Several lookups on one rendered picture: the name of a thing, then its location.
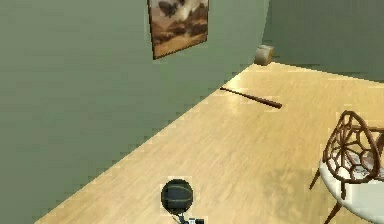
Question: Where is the dark brown baseball bat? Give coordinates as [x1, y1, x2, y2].
[219, 86, 283, 110]

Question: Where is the brown lattice chair white seat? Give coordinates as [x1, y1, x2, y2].
[308, 109, 384, 224]

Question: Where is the beige cylinder stool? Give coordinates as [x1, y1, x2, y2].
[254, 44, 276, 67]

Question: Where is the framed brown landscape picture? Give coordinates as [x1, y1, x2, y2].
[147, 0, 210, 61]

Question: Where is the black and yellow basketball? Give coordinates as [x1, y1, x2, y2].
[160, 178, 195, 215]

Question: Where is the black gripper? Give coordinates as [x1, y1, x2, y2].
[171, 213, 190, 224]

